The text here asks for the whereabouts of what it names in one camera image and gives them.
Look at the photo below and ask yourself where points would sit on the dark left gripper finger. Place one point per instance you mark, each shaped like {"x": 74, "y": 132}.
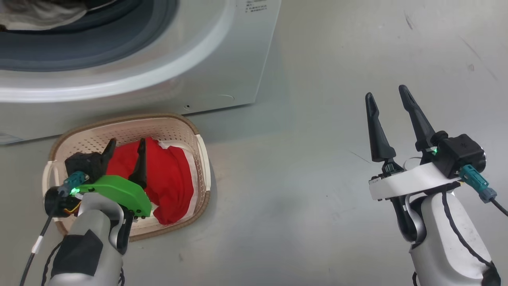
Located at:
{"x": 141, "y": 171}
{"x": 108, "y": 153}

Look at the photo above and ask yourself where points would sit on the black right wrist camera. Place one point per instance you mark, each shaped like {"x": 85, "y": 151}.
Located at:
{"x": 460, "y": 153}

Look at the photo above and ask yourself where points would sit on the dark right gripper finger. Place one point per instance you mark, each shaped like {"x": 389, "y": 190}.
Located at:
{"x": 420, "y": 127}
{"x": 379, "y": 139}

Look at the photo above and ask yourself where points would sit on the beige perforated laundry basket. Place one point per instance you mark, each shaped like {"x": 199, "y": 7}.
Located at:
{"x": 178, "y": 131}

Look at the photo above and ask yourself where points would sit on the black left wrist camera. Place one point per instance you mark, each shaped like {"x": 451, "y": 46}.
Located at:
{"x": 85, "y": 163}

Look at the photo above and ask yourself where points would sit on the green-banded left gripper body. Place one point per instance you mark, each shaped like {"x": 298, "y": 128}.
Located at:
{"x": 119, "y": 190}

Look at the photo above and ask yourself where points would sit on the white front-load washing machine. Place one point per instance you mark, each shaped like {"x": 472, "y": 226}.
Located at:
{"x": 178, "y": 75}

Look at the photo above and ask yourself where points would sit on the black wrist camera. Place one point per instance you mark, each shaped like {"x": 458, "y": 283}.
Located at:
{"x": 85, "y": 163}
{"x": 460, "y": 153}

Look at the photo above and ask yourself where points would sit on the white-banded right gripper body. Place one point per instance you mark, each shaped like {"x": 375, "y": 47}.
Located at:
{"x": 412, "y": 180}

